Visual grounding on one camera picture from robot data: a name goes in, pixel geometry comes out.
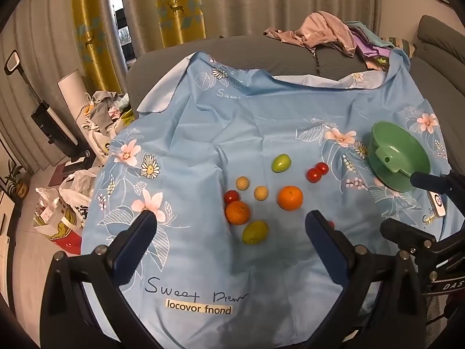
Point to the small tan round fruit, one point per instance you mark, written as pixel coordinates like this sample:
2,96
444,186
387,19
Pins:
242,183
261,193

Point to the red shopping bag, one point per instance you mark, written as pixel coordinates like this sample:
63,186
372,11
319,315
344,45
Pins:
63,236

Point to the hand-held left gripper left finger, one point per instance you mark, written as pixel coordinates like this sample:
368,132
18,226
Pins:
140,238

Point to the pink garment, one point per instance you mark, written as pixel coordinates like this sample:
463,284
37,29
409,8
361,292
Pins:
319,29

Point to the striped pillow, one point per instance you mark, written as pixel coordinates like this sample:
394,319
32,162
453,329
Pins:
399,45

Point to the blue floral cloth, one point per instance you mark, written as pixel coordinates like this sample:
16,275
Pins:
254,123

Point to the pile of clothes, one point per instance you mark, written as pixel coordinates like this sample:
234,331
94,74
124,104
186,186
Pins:
103,111

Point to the white cabinet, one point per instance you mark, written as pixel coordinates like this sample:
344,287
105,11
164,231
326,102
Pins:
5,221

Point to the white portable device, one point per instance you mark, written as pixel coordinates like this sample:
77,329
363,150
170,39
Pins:
437,205

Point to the white plastic bags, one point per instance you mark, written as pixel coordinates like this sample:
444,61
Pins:
76,196

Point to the orange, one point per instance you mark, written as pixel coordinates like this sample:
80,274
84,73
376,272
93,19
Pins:
290,198
238,212

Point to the green plastic bowl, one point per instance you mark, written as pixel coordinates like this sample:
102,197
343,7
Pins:
399,152

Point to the lime green garment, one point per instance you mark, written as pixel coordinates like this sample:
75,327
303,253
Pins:
380,60

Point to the yellow-green fruit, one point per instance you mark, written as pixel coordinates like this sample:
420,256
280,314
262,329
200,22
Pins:
281,163
255,232

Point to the potted plant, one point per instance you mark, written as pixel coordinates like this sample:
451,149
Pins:
16,183

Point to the yellow patterned curtain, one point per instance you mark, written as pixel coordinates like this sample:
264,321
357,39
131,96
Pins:
178,3
90,25

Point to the purple garment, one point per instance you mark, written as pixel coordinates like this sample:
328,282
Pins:
367,49

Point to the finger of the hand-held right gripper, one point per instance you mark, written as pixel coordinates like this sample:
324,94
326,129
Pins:
427,181
405,231

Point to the grey curtain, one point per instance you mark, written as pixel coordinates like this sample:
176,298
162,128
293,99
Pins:
290,0
43,43

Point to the white roll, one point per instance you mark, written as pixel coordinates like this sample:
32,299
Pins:
72,87

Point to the black upright vacuum cleaner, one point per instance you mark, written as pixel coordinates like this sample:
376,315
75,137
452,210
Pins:
47,123

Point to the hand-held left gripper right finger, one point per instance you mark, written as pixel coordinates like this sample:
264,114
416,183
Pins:
321,238

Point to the grey sofa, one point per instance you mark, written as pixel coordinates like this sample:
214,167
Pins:
254,51

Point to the teal garment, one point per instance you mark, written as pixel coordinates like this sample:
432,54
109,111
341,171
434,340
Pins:
361,27

